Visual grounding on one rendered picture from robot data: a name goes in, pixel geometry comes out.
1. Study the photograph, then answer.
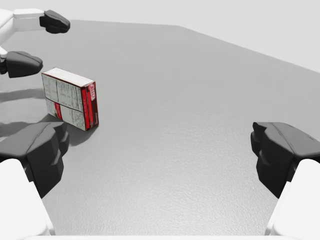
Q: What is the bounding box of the red and white carton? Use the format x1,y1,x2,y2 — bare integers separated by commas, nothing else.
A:
40,67,100,132

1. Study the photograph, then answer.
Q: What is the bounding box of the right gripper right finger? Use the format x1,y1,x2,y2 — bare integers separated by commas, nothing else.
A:
250,121,320,236

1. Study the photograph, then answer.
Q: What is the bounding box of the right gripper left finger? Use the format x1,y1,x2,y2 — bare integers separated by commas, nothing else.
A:
0,121,70,237

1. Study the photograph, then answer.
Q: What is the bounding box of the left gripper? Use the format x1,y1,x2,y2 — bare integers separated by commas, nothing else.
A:
0,8,71,79

